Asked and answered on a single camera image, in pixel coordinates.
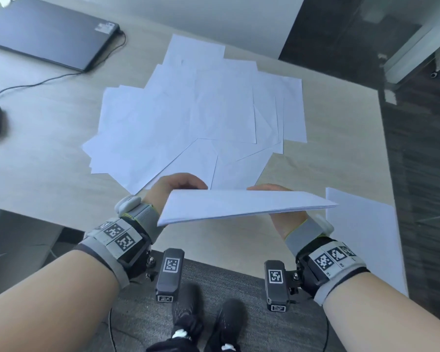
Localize person's black trousers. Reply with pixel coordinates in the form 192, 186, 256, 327
145, 335, 242, 352

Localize grey closed laptop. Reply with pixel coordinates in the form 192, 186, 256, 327
0, 0, 120, 73

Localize person's right black shoe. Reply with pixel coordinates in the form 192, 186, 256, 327
214, 298, 248, 349

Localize light wooden table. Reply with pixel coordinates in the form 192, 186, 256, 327
0, 0, 410, 298

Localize person's left black shoe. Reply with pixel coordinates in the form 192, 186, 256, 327
171, 284, 204, 338

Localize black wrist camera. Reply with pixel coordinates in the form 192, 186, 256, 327
155, 248, 186, 304
264, 260, 290, 313

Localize person's black shoe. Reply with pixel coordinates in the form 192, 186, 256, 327
171, 284, 204, 338
214, 298, 248, 349

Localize thin bundle of white papers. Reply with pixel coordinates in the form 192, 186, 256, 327
156, 189, 339, 228

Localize black laptop cable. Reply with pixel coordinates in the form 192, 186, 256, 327
0, 29, 127, 104

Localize white table leg panel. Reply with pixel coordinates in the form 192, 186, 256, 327
0, 207, 65, 301

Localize person's right forearm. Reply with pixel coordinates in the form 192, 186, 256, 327
321, 271, 440, 352

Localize person's right hand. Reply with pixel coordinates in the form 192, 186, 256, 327
246, 184, 309, 241

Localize person's left hand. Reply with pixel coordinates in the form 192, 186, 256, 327
143, 173, 209, 217

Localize white pillar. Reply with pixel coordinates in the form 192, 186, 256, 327
383, 25, 433, 85

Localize person's left forearm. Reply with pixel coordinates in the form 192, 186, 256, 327
0, 249, 120, 352

